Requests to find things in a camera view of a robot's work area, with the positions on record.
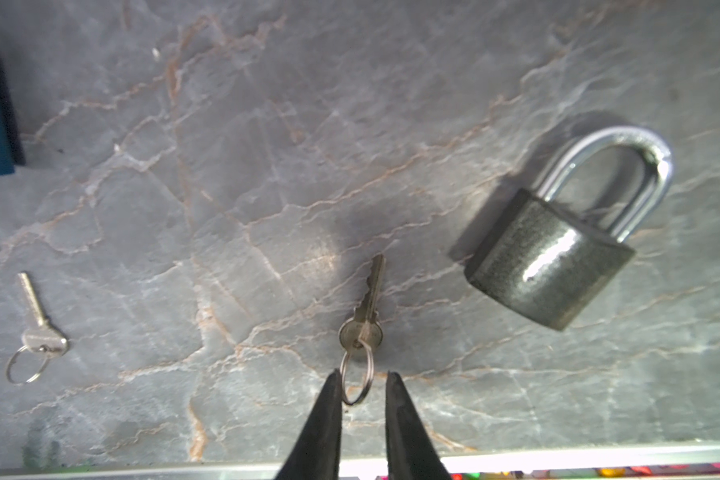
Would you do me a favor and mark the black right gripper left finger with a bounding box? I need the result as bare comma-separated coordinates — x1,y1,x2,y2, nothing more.
275,369,343,480

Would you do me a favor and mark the small silver key with ring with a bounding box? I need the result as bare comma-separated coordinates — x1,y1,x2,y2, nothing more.
5,271,70,385

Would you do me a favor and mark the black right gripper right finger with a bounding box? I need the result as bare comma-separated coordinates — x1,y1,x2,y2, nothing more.
385,371,451,480

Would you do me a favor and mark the dark grey padlock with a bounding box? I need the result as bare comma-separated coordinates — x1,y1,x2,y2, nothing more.
464,125,674,331

